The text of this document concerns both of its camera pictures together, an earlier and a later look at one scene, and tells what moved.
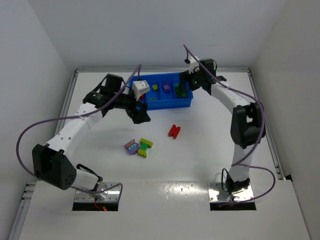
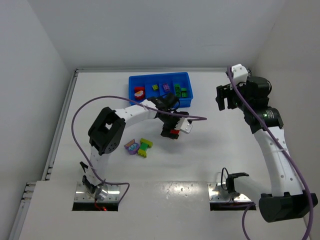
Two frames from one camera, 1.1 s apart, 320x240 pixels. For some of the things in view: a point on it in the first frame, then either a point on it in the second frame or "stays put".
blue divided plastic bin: [161, 95] stays put
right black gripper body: [184, 81] → [226, 96]
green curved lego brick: [177, 87] stays put
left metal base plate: [111, 194] stays put
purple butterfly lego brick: [166, 87] stays put
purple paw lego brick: [132, 147] stays put
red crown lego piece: [174, 131] stays put
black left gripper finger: [141, 114] → [166, 133]
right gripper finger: [185, 77] → [220, 98]
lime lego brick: [155, 87] stays put
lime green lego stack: [144, 145] stays put
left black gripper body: [133, 110] → [169, 126]
